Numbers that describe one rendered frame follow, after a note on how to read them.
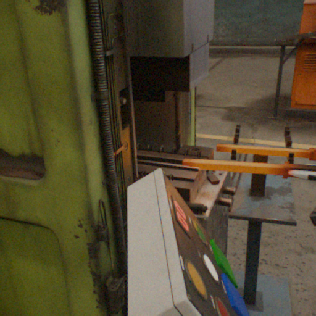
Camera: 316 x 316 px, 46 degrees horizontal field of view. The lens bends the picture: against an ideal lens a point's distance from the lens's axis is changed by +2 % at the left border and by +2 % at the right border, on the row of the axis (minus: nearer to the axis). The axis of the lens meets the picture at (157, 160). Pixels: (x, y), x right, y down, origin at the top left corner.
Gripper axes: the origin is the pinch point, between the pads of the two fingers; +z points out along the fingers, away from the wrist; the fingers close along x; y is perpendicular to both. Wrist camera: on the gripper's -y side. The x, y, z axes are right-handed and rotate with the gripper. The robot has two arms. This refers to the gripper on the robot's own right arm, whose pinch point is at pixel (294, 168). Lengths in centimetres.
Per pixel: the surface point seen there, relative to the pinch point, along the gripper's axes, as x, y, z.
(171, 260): -67, -19, 14
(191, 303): -72, -18, 10
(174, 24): -17, -42, 29
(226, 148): 32.4, 10.2, 25.6
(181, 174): -6.4, 2.6, 31.9
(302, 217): 134, 105, -8
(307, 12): 358, -7, 5
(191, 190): -11.6, 4.6, 27.5
